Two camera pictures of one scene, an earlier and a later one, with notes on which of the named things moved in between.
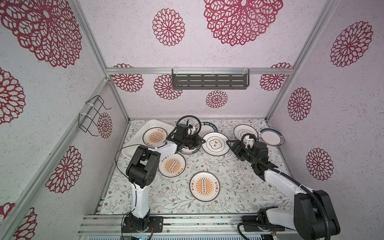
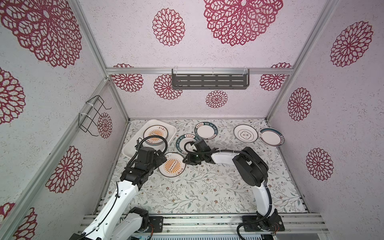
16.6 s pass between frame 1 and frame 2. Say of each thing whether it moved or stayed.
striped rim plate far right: stayed
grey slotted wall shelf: stayed
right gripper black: moved
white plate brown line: stayed
